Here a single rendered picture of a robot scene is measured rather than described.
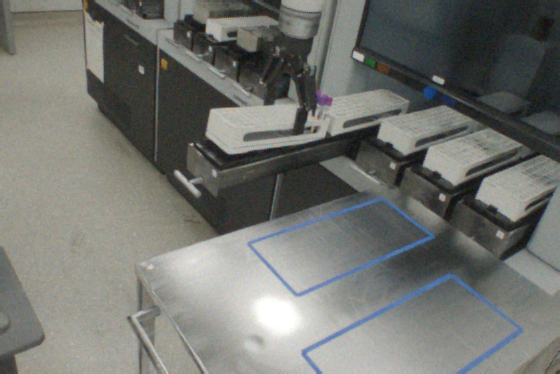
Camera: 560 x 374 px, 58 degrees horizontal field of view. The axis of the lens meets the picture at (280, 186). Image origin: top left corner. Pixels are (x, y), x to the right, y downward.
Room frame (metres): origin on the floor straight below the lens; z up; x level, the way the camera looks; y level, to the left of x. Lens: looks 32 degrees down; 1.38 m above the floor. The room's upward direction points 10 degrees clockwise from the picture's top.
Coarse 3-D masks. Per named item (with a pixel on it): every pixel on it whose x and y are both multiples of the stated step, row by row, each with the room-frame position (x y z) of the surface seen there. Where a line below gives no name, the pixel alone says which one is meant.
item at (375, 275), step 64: (384, 192) 0.94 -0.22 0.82; (192, 256) 0.63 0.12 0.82; (256, 256) 0.66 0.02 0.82; (320, 256) 0.69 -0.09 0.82; (384, 256) 0.72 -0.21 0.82; (448, 256) 0.75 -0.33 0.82; (128, 320) 0.51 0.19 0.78; (192, 320) 0.50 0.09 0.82; (256, 320) 0.52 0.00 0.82; (320, 320) 0.54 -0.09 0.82; (384, 320) 0.56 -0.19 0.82; (448, 320) 0.59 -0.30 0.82; (512, 320) 0.61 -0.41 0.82
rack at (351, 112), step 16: (352, 96) 1.35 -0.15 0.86; (368, 96) 1.37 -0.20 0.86; (384, 96) 1.39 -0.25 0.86; (336, 112) 1.22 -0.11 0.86; (352, 112) 1.25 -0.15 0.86; (368, 112) 1.26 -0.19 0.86; (384, 112) 1.37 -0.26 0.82; (400, 112) 1.38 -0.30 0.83; (336, 128) 1.18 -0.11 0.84; (352, 128) 1.23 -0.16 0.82
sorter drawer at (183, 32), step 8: (176, 24) 1.92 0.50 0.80; (184, 24) 1.89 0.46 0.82; (192, 24) 1.95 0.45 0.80; (176, 32) 1.92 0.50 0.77; (184, 32) 1.87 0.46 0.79; (192, 32) 1.85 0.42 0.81; (168, 40) 1.87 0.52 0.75; (176, 40) 1.91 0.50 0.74; (184, 40) 1.87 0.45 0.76; (192, 40) 1.84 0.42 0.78
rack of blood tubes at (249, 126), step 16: (224, 112) 1.04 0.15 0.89; (240, 112) 1.06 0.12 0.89; (256, 112) 1.09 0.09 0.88; (272, 112) 1.11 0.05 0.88; (288, 112) 1.14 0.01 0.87; (208, 128) 1.02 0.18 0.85; (224, 128) 0.98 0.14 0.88; (240, 128) 0.97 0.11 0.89; (256, 128) 1.00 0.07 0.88; (272, 128) 1.03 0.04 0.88; (288, 128) 1.07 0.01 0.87; (304, 128) 1.16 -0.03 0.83; (320, 128) 1.14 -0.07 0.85; (240, 144) 0.98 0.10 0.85; (256, 144) 1.01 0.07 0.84; (272, 144) 1.04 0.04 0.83; (288, 144) 1.07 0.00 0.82
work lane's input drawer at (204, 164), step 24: (192, 144) 1.02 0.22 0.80; (312, 144) 1.12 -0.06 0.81; (336, 144) 1.17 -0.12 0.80; (192, 168) 1.00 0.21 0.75; (216, 168) 0.94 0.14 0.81; (240, 168) 0.96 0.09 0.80; (264, 168) 1.01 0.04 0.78; (288, 168) 1.06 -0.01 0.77; (192, 192) 0.92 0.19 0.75; (216, 192) 0.92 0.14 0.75
